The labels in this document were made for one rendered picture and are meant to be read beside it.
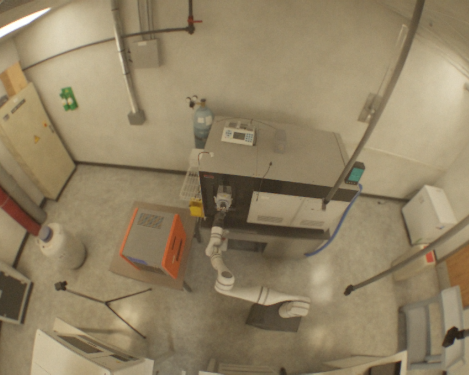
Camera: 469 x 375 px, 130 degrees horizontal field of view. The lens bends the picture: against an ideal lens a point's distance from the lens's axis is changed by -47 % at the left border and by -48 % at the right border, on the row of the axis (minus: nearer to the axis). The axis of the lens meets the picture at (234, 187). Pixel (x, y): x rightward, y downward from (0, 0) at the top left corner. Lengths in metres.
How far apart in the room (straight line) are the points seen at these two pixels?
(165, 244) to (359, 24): 2.51
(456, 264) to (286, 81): 3.88
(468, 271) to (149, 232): 4.35
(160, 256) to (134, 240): 0.24
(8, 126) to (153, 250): 2.77
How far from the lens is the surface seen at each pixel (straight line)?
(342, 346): 2.89
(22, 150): 3.58
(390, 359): 2.18
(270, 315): 1.40
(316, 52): 2.17
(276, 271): 2.62
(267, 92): 2.26
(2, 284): 3.42
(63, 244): 2.78
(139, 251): 1.53
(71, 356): 1.34
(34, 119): 3.69
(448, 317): 3.14
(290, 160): 1.55
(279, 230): 1.99
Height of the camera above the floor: 2.46
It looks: 52 degrees down
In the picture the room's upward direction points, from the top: 5 degrees clockwise
